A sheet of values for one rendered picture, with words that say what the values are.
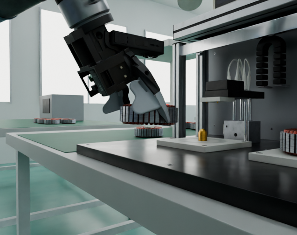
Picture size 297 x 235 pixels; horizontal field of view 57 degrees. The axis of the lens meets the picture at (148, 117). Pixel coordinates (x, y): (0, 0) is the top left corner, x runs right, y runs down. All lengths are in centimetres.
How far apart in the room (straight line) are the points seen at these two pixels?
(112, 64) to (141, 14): 586
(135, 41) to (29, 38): 471
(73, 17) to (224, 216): 35
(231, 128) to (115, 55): 39
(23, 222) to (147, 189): 111
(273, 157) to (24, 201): 116
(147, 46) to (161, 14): 614
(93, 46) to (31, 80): 461
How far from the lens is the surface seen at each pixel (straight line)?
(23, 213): 142
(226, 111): 90
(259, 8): 70
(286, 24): 65
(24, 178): 138
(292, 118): 79
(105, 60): 44
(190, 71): 697
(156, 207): 35
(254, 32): 68
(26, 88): 502
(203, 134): 62
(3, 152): 499
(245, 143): 62
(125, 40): 48
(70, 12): 46
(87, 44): 46
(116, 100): 55
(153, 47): 51
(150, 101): 45
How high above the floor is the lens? 85
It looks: 1 degrees down
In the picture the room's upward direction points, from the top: straight up
